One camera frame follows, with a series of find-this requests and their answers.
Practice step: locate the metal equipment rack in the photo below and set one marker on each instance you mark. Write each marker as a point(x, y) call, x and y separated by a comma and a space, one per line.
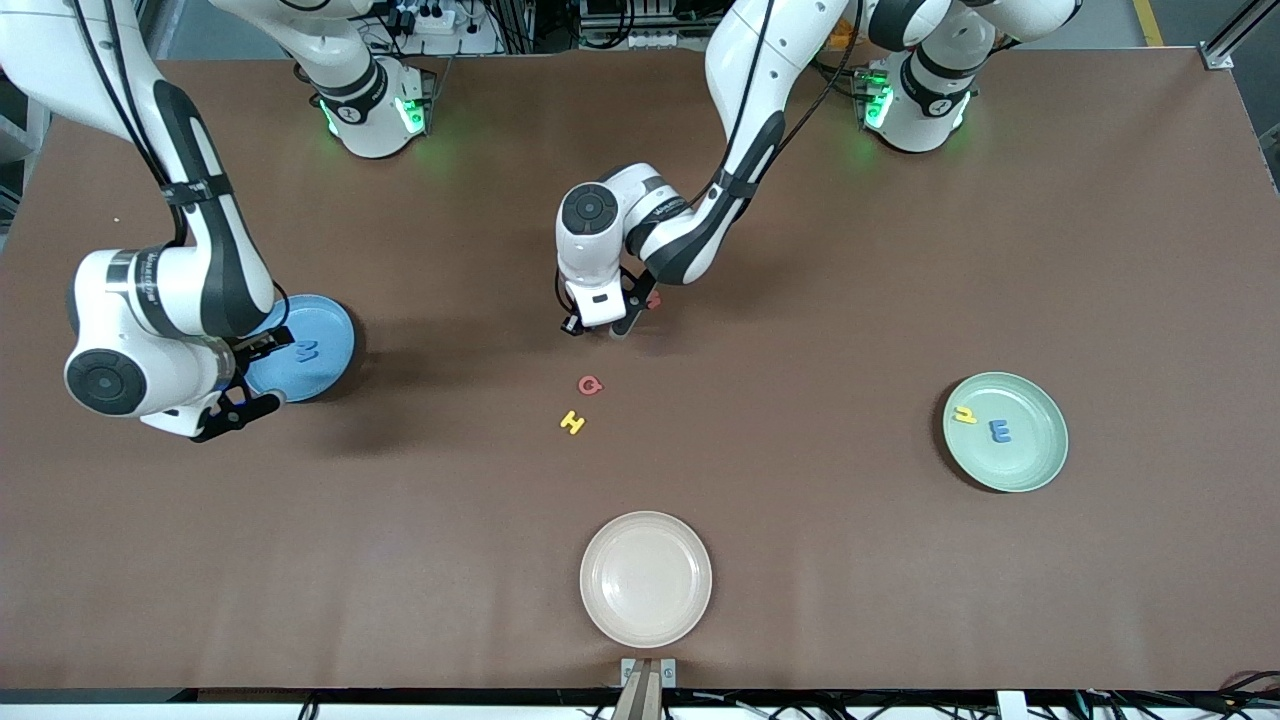
point(650, 25)

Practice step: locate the red uppercase letter Q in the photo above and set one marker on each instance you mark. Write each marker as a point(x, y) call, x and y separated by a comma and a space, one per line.
point(583, 388)

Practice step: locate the beige plate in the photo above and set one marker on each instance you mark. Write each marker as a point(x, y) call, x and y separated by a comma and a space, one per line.
point(646, 579)

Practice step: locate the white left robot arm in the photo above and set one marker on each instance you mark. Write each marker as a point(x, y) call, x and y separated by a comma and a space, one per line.
point(740, 50)

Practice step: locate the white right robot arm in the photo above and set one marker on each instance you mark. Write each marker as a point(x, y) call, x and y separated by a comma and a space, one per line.
point(160, 290)

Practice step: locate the blue plate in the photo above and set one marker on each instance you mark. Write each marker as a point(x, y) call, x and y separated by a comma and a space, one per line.
point(320, 375)

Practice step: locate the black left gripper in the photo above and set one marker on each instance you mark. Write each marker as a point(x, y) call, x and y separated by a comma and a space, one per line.
point(634, 289)

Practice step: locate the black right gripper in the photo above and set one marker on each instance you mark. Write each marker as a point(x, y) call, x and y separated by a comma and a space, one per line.
point(252, 350)

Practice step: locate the blue lowercase letter m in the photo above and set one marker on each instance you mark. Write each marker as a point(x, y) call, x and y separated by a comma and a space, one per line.
point(1000, 432)

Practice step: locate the aluminium frame profile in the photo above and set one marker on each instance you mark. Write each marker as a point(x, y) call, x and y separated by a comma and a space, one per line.
point(1215, 55)

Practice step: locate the yellow lowercase letter h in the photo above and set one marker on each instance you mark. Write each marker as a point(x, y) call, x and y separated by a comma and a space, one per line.
point(965, 415)

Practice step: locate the yellow uppercase letter H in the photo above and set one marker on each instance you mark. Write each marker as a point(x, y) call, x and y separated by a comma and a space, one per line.
point(572, 423)

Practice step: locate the brown table cover sheet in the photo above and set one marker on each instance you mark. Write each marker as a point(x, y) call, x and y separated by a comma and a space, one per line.
point(800, 500)

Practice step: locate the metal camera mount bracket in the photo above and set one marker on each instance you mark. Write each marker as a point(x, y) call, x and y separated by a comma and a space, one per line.
point(648, 690)

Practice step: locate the green plate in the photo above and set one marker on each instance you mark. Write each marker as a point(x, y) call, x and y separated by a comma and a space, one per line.
point(1030, 460)

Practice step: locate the white power strip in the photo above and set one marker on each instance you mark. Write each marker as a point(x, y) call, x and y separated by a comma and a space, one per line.
point(430, 18)

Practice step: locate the blue uppercase letter M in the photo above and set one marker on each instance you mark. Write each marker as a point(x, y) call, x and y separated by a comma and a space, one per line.
point(307, 351)

